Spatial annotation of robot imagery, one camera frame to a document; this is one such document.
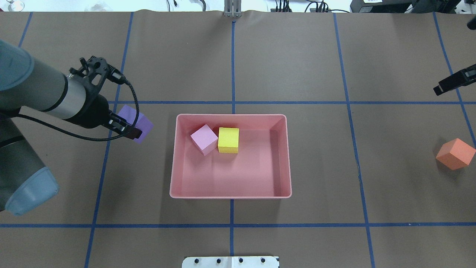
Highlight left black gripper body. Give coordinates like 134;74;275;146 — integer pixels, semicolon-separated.
73;89;110;129

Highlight purple foam block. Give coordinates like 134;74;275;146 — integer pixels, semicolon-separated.
118;105;154;144

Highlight orange foam block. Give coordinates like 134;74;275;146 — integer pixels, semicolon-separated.
435;138;476;170

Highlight pink foam block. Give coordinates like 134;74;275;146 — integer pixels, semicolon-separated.
190;124;219;156

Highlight yellow foam block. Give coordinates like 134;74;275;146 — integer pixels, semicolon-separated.
218;127;239;154

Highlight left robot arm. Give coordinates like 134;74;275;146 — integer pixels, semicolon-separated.
0;40;145;217

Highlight pink plastic bin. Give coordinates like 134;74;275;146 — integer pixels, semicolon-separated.
169;114;292;200

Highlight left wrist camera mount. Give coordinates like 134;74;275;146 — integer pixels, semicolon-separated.
69;56;128;97

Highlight aluminium frame post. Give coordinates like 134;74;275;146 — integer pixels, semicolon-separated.
223;0;242;18

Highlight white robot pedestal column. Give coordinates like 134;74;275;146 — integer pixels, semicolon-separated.
181;256;280;268

